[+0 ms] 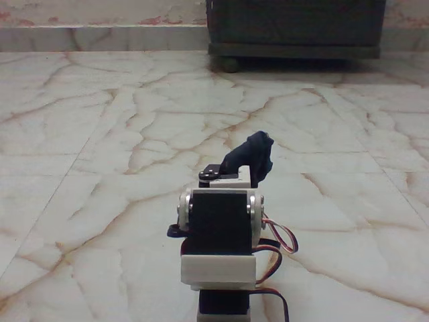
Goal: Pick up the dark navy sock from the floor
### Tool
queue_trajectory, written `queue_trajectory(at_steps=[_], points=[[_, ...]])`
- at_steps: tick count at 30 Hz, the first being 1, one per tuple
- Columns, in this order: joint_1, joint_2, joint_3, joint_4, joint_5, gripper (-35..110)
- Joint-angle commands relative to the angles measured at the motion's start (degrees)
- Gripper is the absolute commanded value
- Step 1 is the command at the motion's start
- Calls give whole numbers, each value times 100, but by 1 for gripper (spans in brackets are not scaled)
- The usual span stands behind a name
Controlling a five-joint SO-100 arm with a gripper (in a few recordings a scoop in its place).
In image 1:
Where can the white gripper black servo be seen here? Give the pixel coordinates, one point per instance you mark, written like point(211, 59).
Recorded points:
point(231, 180)

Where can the black caster wheel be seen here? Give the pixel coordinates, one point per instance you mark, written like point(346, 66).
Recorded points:
point(229, 64)

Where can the dark blue cloth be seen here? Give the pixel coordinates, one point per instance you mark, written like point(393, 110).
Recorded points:
point(258, 151)

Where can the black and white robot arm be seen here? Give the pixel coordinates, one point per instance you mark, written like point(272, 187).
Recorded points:
point(219, 218)

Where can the dark wooden cabinet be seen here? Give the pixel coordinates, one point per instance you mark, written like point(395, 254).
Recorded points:
point(295, 27)

